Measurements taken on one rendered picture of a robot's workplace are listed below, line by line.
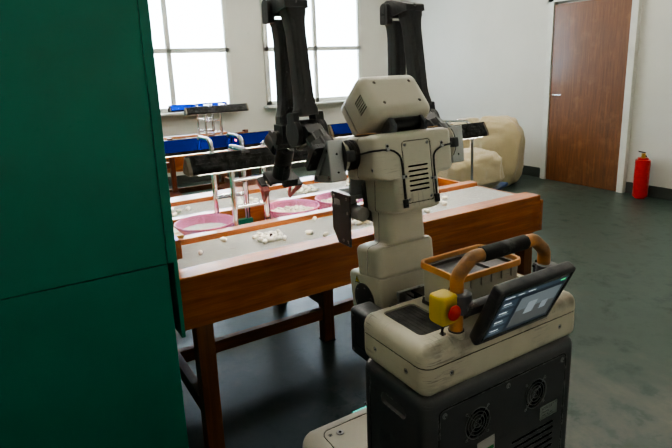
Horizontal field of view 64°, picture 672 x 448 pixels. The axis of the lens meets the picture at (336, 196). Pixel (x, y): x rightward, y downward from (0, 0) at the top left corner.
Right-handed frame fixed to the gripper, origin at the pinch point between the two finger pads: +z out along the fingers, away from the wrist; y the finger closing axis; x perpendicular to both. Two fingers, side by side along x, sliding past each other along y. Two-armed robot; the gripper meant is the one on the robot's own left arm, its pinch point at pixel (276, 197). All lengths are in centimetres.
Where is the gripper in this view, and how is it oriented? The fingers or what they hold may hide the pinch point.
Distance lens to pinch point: 182.9
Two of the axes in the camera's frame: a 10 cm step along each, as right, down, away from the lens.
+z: -2.1, 7.9, 5.8
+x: 4.8, 6.0, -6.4
